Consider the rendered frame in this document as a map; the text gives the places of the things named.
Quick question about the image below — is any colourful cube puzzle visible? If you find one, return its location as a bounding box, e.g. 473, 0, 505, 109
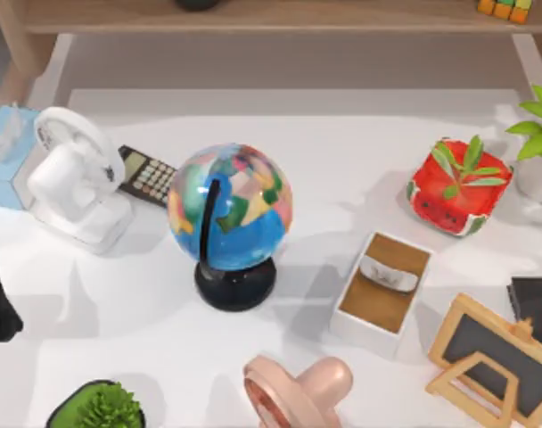
476, 0, 534, 25

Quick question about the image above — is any wooden framed blackboard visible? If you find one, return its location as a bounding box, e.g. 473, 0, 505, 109
425, 292, 542, 428

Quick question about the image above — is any green plant in black pot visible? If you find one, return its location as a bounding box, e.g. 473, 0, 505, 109
45, 379, 147, 428

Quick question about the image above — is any white desk fan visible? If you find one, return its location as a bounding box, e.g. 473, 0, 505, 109
26, 105, 134, 256

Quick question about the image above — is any wooden shelf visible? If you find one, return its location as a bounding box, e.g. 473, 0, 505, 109
0, 0, 542, 108

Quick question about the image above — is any black round object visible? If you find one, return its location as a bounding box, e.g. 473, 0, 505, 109
174, 0, 222, 12

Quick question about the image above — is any pink desk fan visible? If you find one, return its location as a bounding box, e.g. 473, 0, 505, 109
242, 354, 355, 428

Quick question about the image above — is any black calculator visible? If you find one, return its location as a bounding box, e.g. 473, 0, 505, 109
117, 144, 179, 209

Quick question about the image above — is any colourful globe on black stand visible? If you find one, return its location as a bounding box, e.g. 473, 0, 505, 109
167, 142, 294, 313

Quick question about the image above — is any red watermelon plant pot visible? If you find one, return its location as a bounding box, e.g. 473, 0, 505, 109
406, 135, 515, 238

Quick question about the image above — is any white box with brown top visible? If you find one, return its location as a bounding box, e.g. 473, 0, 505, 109
328, 231, 434, 359

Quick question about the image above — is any light blue tissue box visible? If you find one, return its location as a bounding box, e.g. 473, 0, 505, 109
0, 104, 42, 211

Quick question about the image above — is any black book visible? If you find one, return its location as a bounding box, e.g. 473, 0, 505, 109
506, 276, 542, 352

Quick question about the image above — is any green plant in white pot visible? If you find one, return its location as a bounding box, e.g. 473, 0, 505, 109
505, 84, 542, 204

